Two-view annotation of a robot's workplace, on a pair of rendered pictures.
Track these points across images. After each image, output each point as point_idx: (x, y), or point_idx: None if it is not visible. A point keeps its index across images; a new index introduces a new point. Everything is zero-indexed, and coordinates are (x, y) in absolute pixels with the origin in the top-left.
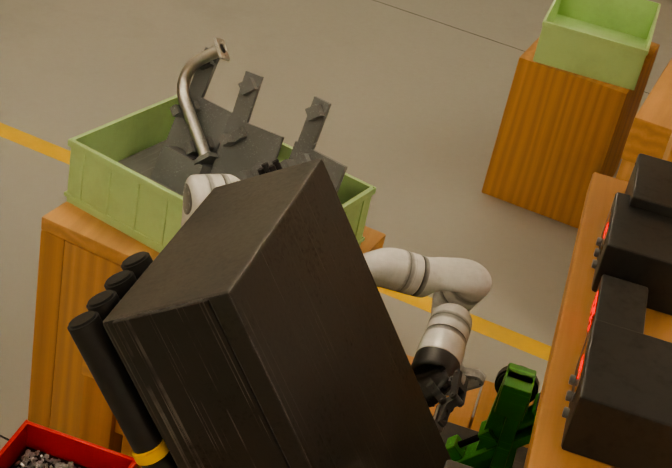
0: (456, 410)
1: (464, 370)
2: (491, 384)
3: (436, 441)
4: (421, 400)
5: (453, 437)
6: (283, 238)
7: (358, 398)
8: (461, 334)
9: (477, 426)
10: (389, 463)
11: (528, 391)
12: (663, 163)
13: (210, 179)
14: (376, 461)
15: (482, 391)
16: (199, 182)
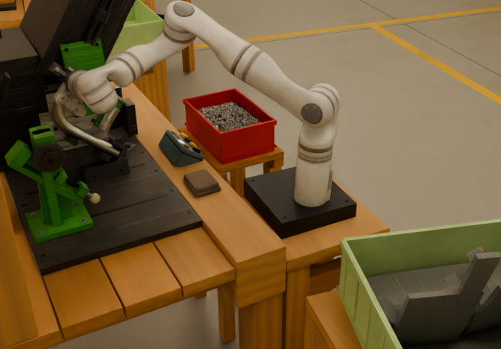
0: (120, 269)
1: (66, 92)
2: (115, 306)
3: (45, 46)
4: (55, 26)
5: (84, 186)
6: None
7: None
8: (74, 77)
9: (98, 269)
10: (45, 6)
11: (30, 127)
12: None
13: (318, 86)
14: None
15: (116, 296)
16: (319, 83)
